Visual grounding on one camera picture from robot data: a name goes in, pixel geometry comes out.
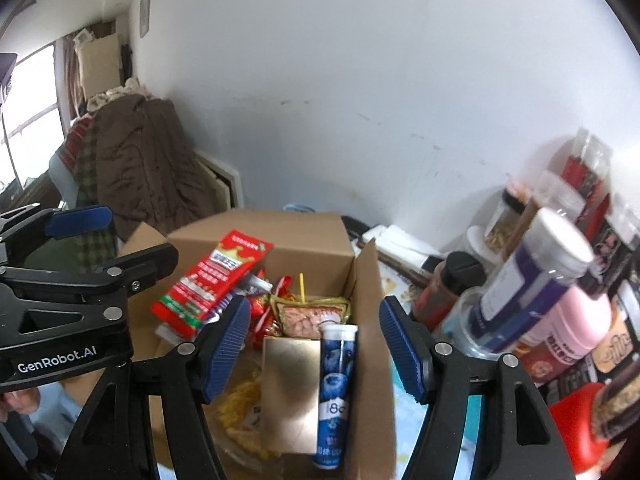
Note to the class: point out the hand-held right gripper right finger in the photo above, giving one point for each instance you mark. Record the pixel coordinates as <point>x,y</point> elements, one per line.
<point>402,350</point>

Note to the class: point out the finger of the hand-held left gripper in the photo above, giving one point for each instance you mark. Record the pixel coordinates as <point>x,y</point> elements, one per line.
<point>80,220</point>
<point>145,260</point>

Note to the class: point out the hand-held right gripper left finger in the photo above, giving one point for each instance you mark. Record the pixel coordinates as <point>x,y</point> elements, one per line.
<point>227,350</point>

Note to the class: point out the red yellow snack packet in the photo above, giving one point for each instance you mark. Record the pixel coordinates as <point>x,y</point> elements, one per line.
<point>262,312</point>
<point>281,286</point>

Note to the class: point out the red green snack packet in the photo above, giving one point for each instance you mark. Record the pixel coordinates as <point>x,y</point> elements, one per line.
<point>210,280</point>

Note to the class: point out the small tan cardboard box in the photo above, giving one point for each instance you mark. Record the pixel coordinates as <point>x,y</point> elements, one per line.
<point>290,395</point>

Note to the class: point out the blue tablet tube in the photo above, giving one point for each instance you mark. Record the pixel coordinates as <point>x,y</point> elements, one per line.
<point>335,390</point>

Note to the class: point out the brown red snack packet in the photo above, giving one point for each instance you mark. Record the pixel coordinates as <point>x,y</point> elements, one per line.
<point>310,317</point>

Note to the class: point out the clear packet of yellow snacks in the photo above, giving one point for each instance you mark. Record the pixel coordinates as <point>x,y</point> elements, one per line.
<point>237,410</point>

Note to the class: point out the person's left hand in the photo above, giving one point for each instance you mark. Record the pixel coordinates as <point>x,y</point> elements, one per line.
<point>22,402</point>

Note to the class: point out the green plaid cloth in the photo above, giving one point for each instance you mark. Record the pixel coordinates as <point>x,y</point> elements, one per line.
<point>92,170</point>

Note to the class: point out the red striped cloth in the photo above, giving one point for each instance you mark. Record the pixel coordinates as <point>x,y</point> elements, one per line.
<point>77,142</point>

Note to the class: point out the brown jacket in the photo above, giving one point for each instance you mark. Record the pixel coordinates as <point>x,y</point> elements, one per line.
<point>145,170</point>

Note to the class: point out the white folded paper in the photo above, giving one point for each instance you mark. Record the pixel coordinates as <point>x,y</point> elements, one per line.
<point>405,240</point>

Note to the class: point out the white round container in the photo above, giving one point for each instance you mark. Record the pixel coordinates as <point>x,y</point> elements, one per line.
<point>475,242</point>

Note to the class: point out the pile of beige clothes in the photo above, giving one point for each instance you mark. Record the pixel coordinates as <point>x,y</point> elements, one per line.
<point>115,95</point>

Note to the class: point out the window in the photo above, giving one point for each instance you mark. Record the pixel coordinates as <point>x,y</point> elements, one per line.
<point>30,100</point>

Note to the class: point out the purple jar with white lid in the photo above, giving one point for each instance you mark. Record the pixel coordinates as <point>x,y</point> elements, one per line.
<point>525,285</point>

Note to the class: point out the brown curtain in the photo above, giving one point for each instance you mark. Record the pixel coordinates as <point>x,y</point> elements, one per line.
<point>67,75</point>

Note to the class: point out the beige pillow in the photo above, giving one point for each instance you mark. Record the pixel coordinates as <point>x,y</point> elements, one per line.
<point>100,65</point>

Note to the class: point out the blue round lid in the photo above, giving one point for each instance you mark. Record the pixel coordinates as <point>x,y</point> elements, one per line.
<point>298,206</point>

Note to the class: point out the clear jar with sticks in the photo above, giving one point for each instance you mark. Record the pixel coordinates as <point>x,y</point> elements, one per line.
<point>507,220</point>

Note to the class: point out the pink bottle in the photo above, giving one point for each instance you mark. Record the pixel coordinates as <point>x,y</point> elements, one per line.
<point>575,325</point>

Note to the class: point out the red plastic container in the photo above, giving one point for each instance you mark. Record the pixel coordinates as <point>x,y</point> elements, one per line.
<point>575,425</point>

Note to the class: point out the orange label can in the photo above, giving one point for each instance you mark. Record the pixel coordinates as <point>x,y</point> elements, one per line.
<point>615,345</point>

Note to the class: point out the clear plastic jar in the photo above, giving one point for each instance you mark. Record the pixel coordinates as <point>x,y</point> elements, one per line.
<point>557,192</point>

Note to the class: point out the dark jar with clear lid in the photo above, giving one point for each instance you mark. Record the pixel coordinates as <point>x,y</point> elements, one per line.
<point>612,245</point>
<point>617,410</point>

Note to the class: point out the white wall panel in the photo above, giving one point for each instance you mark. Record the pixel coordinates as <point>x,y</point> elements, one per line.
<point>222,180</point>

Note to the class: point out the wall picture frame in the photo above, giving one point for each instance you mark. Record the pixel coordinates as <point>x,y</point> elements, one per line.
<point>145,12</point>

